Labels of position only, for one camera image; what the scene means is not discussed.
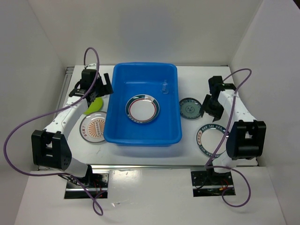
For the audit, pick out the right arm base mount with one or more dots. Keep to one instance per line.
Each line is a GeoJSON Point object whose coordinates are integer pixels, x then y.
{"type": "Point", "coordinates": [208, 183]}

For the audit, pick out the orange sunburst pattern plate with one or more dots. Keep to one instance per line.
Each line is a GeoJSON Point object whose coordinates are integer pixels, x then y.
{"type": "Point", "coordinates": [92, 127]}

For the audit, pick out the small blue patterned plate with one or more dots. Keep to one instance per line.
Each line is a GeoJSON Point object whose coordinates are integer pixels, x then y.
{"type": "Point", "coordinates": [190, 108]}

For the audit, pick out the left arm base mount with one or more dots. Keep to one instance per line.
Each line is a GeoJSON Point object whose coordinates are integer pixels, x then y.
{"type": "Point", "coordinates": [97, 188]}

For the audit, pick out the blue plastic bin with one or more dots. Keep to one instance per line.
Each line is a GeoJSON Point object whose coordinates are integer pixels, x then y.
{"type": "Point", "coordinates": [130, 79]}

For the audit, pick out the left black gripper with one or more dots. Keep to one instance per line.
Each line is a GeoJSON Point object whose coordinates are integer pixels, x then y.
{"type": "Point", "coordinates": [106, 89]}

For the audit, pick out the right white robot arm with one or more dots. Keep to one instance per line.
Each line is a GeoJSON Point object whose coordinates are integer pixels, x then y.
{"type": "Point", "coordinates": [244, 134]}

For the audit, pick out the green plastic plate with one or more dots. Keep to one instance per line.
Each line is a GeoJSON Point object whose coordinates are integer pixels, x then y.
{"type": "Point", "coordinates": [94, 106]}

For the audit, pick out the dark green lettered plate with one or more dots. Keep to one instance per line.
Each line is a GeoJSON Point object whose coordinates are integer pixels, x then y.
{"type": "Point", "coordinates": [208, 138]}

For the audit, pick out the green red rimmed plate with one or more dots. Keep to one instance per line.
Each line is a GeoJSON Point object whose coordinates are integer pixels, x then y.
{"type": "Point", "coordinates": [142, 108]}

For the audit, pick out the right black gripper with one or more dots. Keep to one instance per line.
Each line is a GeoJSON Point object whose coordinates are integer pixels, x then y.
{"type": "Point", "coordinates": [217, 114]}

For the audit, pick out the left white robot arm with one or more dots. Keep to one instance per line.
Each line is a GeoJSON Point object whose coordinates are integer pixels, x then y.
{"type": "Point", "coordinates": [50, 146]}

